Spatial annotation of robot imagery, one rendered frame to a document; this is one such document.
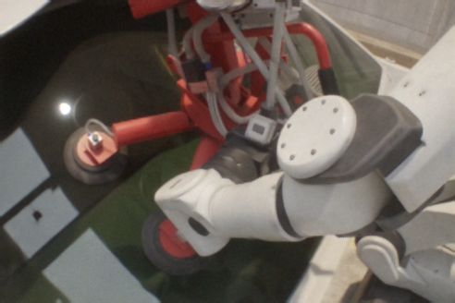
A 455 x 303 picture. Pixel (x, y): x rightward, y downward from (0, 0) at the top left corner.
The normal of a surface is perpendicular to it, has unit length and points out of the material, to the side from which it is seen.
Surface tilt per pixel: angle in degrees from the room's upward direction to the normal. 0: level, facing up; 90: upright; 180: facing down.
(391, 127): 48
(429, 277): 90
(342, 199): 75
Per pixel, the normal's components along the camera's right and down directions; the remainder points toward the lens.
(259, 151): 0.02, -0.75
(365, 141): -0.73, -0.55
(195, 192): -0.07, -0.55
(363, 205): 0.19, 0.43
